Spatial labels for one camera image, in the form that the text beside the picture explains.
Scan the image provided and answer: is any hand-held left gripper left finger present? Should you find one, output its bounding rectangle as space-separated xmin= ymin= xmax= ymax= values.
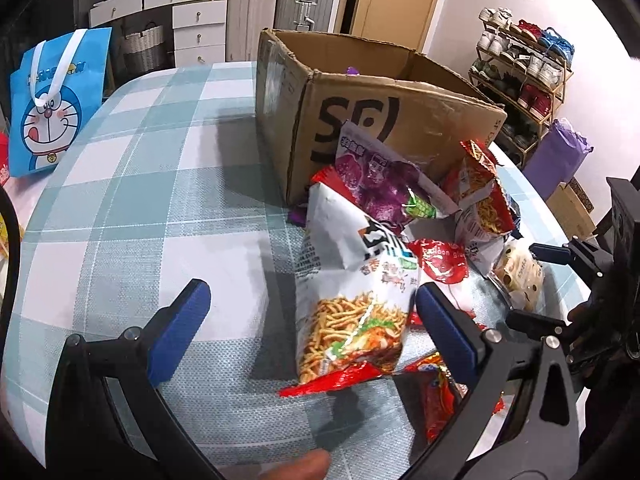
xmin=47 ymin=279 xmax=221 ymax=480

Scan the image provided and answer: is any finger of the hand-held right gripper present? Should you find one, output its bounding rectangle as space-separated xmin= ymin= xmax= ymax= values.
xmin=506 ymin=310 xmax=572 ymax=342
xmin=529 ymin=242 xmax=608 ymax=282

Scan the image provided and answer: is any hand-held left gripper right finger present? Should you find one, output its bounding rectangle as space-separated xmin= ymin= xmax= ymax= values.
xmin=400 ymin=283 xmax=588 ymax=480

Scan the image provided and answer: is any beige cookie packet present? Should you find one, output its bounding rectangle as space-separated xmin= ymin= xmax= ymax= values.
xmin=492 ymin=240 xmax=547 ymax=312

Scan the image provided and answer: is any shiny red snack packet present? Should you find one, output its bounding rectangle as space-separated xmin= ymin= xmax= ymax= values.
xmin=405 ymin=352 xmax=506 ymax=447

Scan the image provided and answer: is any large white noodle snack packet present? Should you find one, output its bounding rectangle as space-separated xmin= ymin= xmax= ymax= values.
xmin=277 ymin=165 xmax=422 ymax=399

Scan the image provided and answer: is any purple snack packet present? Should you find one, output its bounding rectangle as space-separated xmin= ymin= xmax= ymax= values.
xmin=337 ymin=121 xmax=458 ymax=234

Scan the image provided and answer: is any large cardboard box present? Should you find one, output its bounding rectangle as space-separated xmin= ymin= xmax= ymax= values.
xmin=255 ymin=28 xmax=508 ymax=207

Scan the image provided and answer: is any person's left hand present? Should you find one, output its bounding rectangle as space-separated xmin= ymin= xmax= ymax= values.
xmin=254 ymin=450 xmax=331 ymax=480

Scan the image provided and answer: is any small cardboard box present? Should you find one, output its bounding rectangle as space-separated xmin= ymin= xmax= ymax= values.
xmin=545 ymin=177 xmax=598 ymax=241

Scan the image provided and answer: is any red labelled clear packet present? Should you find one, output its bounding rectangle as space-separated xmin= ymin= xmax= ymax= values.
xmin=407 ymin=239 xmax=471 ymax=311

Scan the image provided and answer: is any purple bag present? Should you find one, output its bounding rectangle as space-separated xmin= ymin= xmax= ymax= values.
xmin=522 ymin=117 xmax=594 ymax=202

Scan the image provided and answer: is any red noodle snack packet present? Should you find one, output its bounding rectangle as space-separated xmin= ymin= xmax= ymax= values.
xmin=442 ymin=140 xmax=521 ymax=279

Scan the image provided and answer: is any gold metal shoe rack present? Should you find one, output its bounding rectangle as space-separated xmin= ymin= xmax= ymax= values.
xmin=467 ymin=7 xmax=576 ymax=169

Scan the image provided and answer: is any row of sneakers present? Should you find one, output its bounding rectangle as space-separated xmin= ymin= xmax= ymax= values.
xmin=470 ymin=7 xmax=575 ymax=158

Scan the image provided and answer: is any blue cartoon tote bag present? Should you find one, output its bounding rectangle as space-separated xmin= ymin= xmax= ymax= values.
xmin=10 ymin=27 xmax=113 ymax=179

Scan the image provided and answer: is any woven laundry basket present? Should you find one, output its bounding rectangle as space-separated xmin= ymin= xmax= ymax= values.
xmin=122 ymin=22 xmax=166 ymax=74

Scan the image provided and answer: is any wooden door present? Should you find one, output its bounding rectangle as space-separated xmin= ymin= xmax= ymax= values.
xmin=347 ymin=0 xmax=448 ymax=52

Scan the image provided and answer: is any white drawer dresser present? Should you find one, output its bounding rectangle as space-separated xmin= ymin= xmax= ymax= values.
xmin=90 ymin=0 xmax=229 ymax=68

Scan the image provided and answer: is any beige suitcase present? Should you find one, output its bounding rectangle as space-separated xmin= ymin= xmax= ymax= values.
xmin=225 ymin=0 xmax=280 ymax=63

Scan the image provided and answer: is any silver suitcase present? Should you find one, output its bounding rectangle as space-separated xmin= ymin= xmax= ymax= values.
xmin=274 ymin=0 xmax=336 ymax=34

